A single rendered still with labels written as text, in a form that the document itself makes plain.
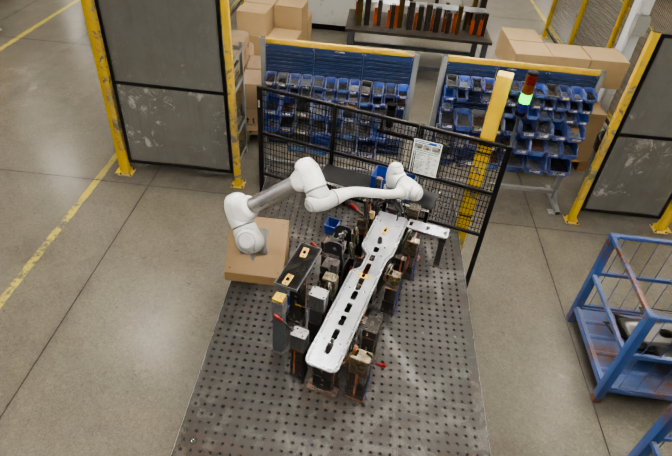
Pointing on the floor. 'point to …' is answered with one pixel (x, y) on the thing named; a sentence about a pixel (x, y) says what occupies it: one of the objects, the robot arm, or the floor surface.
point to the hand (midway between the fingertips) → (387, 215)
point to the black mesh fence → (366, 156)
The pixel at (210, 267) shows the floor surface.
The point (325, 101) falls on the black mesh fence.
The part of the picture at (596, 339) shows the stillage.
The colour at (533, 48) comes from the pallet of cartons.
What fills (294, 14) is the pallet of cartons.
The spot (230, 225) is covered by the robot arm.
